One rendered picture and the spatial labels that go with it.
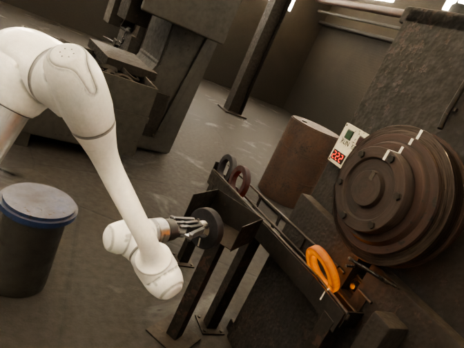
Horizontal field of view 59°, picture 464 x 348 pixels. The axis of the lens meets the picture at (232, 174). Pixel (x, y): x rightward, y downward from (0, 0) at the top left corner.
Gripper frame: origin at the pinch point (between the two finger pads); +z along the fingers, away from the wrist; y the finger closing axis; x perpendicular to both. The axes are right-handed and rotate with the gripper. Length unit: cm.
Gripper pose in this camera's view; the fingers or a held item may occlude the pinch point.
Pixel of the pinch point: (206, 224)
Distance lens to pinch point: 152.9
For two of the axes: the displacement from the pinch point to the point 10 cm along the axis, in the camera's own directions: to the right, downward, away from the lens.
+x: 3.6, -8.7, -3.3
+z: 6.6, -0.1, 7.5
